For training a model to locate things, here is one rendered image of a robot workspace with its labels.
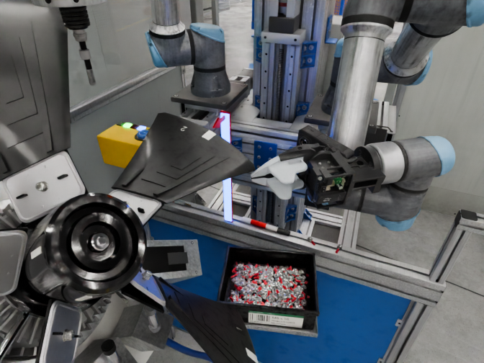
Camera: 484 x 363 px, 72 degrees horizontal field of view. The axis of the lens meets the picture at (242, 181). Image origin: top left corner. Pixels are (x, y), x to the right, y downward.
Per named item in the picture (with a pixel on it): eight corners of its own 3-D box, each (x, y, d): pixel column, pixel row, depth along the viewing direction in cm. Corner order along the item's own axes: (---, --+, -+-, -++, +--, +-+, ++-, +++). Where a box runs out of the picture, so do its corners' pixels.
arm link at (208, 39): (230, 67, 119) (229, 25, 111) (192, 70, 115) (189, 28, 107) (220, 57, 128) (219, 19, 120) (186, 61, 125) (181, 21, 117)
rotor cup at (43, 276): (-33, 291, 38) (-4, 270, 30) (39, 193, 48) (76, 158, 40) (82, 335, 45) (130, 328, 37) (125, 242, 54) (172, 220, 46)
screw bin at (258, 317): (217, 321, 75) (215, 302, 71) (227, 263, 89) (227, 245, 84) (315, 333, 73) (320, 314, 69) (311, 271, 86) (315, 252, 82)
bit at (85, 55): (89, 83, 39) (76, 35, 36) (99, 82, 39) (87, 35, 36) (86, 86, 38) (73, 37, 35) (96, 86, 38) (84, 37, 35)
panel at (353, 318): (168, 326, 148) (143, 213, 109) (171, 323, 149) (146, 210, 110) (361, 408, 122) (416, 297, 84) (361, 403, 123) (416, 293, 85)
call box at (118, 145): (104, 167, 97) (95, 135, 91) (127, 151, 105) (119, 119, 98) (150, 180, 92) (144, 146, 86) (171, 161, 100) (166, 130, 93)
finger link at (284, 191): (258, 196, 53) (312, 187, 55) (248, 172, 57) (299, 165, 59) (257, 209, 55) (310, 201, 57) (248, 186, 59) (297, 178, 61)
